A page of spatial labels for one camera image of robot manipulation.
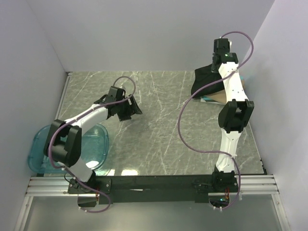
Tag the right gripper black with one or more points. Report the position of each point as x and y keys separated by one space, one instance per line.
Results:
x=213 y=69

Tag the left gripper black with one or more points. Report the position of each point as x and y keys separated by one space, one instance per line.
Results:
x=132 y=109

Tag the black t shirt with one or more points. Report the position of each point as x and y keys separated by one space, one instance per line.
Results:
x=204 y=76

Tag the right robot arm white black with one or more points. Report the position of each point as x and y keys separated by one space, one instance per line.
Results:
x=235 y=115

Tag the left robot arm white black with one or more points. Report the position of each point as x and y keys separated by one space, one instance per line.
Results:
x=63 y=143

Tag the folded tan t shirt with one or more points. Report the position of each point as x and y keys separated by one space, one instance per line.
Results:
x=235 y=91

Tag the folded teal t shirt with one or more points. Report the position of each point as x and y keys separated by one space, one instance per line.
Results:
x=218 y=98

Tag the blue transparent plastic bin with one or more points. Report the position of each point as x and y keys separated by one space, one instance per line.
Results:
x=94 y=150

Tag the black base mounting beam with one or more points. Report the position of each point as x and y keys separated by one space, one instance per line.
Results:
x=162 y=188

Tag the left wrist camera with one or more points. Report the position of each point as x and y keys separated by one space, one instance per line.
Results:
x=116 y=94

